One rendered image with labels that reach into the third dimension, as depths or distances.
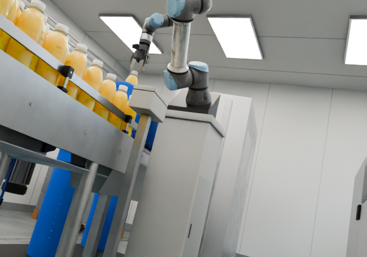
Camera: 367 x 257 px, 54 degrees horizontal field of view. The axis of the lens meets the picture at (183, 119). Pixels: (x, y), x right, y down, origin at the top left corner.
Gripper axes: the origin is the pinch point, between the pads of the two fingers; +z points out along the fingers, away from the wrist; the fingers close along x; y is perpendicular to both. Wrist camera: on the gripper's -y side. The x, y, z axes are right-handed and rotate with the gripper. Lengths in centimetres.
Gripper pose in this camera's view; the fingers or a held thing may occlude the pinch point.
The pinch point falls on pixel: (135, 71)
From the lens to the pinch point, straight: 211.6
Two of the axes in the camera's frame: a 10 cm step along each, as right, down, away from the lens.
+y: 2.3, 2.9, 9.3
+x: -9.5, -1.6, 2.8
